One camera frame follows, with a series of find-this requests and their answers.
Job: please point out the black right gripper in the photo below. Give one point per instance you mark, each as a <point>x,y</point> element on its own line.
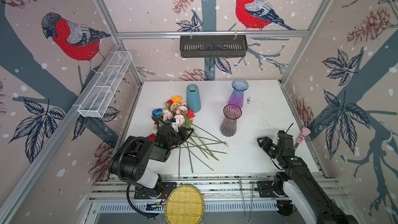
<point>264,142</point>

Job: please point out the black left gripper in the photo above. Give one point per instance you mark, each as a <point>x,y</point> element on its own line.
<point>183,135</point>

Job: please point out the pink carnation flower stem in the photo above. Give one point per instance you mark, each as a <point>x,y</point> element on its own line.
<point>183,121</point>

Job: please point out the blue rose flower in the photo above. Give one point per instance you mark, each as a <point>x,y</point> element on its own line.
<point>157,112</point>

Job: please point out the smoky pink glass vase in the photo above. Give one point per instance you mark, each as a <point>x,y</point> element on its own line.
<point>231,113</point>

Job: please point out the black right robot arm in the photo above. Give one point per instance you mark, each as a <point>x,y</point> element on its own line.
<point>295,181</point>

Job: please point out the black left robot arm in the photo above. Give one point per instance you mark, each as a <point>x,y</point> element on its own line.
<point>130,162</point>

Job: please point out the teal ceramic vase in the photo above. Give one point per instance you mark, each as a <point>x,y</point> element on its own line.
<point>193,98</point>

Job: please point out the blue purple glass vase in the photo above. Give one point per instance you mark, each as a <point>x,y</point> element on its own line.
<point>237,97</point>

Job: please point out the pink silicone spatula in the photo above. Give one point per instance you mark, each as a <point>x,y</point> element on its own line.
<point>304,133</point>

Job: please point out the orange rose flower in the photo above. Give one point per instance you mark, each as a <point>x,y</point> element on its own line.
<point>176,99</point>

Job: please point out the yellow woven round mat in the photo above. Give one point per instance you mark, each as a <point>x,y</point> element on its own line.
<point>185,205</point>

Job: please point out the white mesh wall shelf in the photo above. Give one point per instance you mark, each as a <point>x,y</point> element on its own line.
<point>101,94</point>

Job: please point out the black hanging wire basket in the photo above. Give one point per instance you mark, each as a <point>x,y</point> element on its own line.
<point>213,46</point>

